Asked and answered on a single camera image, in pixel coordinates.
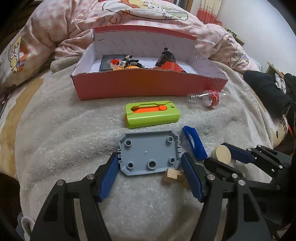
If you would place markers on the clear bottle with red label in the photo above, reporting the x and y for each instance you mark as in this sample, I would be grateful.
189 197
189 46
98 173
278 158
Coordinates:
212 98

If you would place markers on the red and white curtain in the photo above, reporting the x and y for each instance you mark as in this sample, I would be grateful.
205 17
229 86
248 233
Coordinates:
208 12

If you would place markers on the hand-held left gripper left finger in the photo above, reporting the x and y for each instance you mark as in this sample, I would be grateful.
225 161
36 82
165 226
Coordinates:
108 177

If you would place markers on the black and white toy figure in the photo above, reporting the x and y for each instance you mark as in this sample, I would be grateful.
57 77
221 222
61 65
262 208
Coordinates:
118 63

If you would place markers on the grey plastic plate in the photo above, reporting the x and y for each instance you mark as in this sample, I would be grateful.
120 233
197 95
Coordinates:
148 150

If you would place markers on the wooden block piece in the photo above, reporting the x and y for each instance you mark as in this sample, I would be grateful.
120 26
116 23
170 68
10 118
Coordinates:
172 177

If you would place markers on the blue plastic clip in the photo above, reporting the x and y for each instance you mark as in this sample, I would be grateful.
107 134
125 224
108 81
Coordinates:
198 148

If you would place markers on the green orange plastic case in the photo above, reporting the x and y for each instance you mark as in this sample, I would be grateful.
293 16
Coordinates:
152 117

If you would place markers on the round wooden disc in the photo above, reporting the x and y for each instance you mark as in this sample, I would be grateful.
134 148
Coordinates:
223 154

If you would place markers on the tan cartoon plush blanket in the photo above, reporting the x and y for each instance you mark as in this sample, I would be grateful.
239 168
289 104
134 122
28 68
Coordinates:
281 129

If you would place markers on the white fleece blanket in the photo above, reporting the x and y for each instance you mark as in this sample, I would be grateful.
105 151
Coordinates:
69 139

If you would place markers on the wooden furniture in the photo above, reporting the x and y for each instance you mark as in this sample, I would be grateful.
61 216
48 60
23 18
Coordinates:
234 36

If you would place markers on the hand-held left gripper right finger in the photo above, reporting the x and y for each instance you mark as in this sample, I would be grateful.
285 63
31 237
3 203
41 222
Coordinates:
192 179

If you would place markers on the orange plastic funnel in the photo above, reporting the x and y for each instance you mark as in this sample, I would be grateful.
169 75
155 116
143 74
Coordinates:
171 66

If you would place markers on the dark patterned bag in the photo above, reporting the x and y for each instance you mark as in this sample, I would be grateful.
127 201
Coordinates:
166 55

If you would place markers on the orange ball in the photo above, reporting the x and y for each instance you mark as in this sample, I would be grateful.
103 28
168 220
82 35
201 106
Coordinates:
131 67

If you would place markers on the black cloth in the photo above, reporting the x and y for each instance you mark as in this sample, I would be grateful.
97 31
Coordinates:
263 90

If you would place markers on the red cardboard box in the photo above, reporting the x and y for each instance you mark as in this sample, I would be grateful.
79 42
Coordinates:
138 83

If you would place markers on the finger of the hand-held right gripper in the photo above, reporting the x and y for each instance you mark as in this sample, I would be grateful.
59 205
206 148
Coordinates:
241 154
219 168

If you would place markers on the pink cartoon quilt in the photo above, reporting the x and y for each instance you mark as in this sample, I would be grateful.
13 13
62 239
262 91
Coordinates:
57 27

